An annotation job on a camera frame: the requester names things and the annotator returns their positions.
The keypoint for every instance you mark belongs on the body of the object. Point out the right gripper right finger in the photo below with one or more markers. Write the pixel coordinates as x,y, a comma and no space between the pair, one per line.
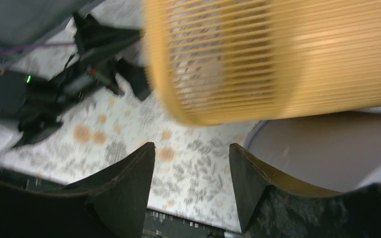
273,204

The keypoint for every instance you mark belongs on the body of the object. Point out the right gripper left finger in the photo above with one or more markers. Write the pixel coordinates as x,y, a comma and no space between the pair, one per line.
110,203

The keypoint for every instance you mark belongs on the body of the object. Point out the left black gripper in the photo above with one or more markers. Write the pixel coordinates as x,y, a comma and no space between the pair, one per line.
95,42

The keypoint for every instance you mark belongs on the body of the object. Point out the grey plastic waste bin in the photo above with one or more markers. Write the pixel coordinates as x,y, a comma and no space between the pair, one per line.
340,151

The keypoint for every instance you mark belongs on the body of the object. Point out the yellow slatted waste bin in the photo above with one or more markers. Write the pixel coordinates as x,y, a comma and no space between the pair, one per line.
219,61

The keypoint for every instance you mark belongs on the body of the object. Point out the large grey plastic crate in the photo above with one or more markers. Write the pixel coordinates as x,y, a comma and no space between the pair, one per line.
25,22

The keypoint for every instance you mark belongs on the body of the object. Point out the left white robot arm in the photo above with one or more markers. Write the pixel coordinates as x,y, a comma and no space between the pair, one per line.
35,124

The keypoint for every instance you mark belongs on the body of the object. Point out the floral patterned table mat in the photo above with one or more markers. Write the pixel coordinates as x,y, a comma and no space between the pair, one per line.
192,173

